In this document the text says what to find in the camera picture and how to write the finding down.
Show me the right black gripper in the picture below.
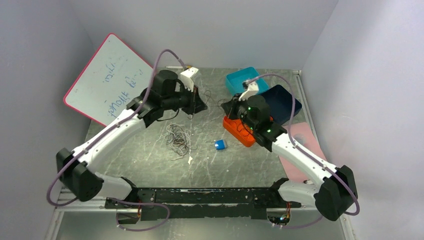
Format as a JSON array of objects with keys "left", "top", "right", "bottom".
[{"left": 221, "top": 93, "right": 258, "bottom": 131}]

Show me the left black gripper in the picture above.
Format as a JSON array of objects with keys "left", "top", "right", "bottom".
[{"left": 163, "top": 83, "right": 209, "bottom": 116}]

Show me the cable bundle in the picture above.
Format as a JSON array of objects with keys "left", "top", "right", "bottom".
[{"left": 163, "top": 123, "right": 200, "bottom": 162}]

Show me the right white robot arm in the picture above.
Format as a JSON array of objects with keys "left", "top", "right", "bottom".
[{"left": 221, "top": 94, "right": 360, "bottom": 221}]

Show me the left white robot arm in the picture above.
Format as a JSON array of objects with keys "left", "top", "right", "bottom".
[{"left": 56, "top": 67, "right": 208, "bottom": 208}]

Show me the teal plastic box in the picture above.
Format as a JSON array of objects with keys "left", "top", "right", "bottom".
[{"left": 225, "top": 67, "right": 260, "bottom": 96}]

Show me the orange plastic box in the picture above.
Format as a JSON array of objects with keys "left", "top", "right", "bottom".
[{"left": 222, "top": 116, "right": 256, "bottom": 148}]

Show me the blue white small block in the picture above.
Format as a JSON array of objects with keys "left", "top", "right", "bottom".
[{"left": 214, "top": 139, "right": 228, "bottom": 151}]

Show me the white marker pen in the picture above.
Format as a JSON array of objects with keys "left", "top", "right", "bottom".
[{"left": 166, "top": 65, "right": 184, "bottom": 70}]

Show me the navy plastic box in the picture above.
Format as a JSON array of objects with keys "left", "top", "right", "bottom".
[{"left": 259, "top": 84, "right": 293, "bottom": 125}]

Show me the pink mat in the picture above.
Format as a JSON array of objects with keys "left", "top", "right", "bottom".
[{"left": 278, "top": 121, "right": 329, "bottom": 184}]

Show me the pink-framed whiteboard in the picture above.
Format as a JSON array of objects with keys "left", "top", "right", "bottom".
[{"left": 63, "top": 33, "right": 153, "bottom": 126}]

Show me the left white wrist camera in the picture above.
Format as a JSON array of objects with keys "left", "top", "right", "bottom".
[{"left": 179, "top": 67, "right": 199, "bottom": 92}]

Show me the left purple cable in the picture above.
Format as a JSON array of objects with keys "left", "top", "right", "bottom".
[{"left": 46, "top": 48, "right": 186, "bottom": 233}]

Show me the purple cable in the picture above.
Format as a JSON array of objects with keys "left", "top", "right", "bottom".
[
  {"left": 46, "top": 48, "right": 186, "bottom": 233},
  {"left": 243, "top": 73, "right": 361, "bottom": 230}
]

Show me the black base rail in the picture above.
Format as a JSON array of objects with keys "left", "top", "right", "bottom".
[{"left": 104, "top": 187, "right": 301, "bottom": 224}]

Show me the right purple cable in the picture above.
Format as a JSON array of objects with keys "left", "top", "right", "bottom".
[{"left": 243, "top": 73, "right": 361, "bottom": 230}]

